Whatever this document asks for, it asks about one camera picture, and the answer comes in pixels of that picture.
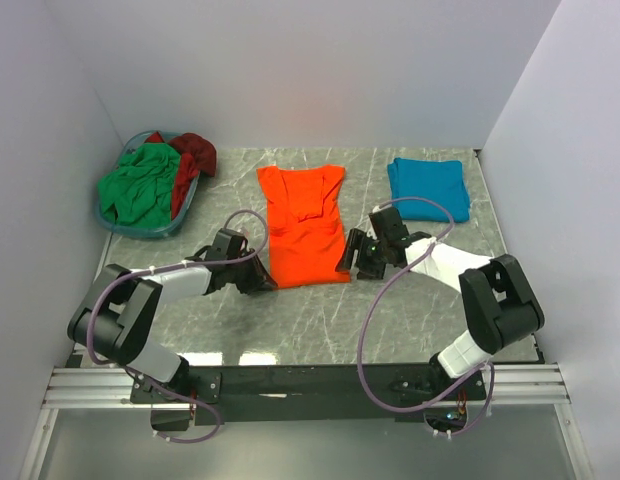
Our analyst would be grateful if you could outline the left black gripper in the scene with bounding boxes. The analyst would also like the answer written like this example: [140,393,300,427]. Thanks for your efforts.
[227,248,278,295]

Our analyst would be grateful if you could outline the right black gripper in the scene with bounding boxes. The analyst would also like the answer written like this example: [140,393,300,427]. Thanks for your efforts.
[334,228,388,281]

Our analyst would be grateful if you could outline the orange t shirt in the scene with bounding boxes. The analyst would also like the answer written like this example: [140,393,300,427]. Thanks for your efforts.
[257,165,350,289]

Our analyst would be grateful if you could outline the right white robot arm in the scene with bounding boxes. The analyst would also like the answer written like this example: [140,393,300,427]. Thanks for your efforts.
[335,206,545,399]

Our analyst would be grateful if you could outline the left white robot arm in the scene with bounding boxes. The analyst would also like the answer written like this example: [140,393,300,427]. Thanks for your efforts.
[67,228,277,402]

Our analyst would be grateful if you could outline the folded blue t shirt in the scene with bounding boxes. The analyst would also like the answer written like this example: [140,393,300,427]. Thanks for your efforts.
[387,158,470,223]

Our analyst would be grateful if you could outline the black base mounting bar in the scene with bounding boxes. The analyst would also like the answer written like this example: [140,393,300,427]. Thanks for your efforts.
[129,363,494,433]

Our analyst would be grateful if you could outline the dark red t shirt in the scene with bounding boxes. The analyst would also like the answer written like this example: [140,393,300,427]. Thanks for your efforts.
[145,131,217,220]

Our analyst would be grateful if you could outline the green t shirt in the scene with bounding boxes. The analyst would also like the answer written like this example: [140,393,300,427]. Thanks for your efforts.
[97,143,181,229]

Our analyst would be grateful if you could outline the aluminium frame rail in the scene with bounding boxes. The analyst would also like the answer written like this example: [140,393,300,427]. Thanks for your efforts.
[20,364,595,479]

